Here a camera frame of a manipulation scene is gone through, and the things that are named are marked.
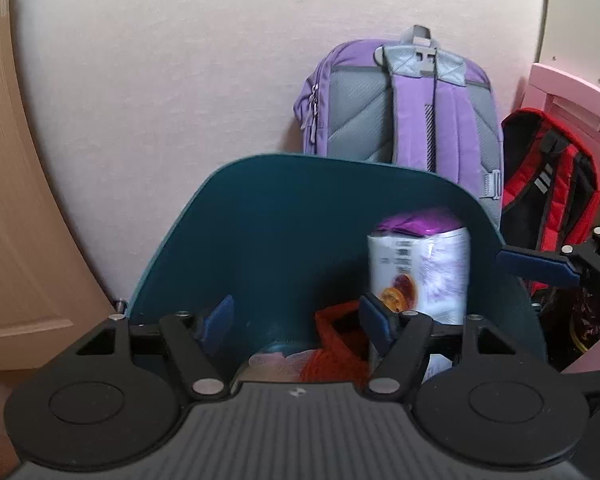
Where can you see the pink plastic bag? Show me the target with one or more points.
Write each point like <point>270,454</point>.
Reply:
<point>275,362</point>

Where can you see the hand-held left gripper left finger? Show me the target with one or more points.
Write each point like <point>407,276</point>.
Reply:
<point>220,317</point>

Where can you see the dark teal waste bin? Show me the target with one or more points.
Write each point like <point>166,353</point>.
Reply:
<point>280,235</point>

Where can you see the light wooden door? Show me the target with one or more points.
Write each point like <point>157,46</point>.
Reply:
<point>20,210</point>

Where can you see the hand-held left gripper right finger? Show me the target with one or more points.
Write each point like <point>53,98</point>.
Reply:
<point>375,320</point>

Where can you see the pink desk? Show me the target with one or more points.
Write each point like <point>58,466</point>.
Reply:
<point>570,95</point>

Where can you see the orange mesh net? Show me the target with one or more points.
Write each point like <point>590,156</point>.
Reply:
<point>330,355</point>

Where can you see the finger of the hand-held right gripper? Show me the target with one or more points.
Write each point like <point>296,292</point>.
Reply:
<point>597,382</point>
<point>535,262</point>

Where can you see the purple grey backpack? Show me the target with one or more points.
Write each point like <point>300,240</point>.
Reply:
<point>360,110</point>

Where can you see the dark floral bag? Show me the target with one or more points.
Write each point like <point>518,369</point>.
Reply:
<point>580,317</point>

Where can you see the white purple snack packet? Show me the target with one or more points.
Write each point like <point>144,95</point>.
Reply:
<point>440,270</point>

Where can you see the red black backpack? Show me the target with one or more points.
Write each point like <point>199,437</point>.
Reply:
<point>530,180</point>

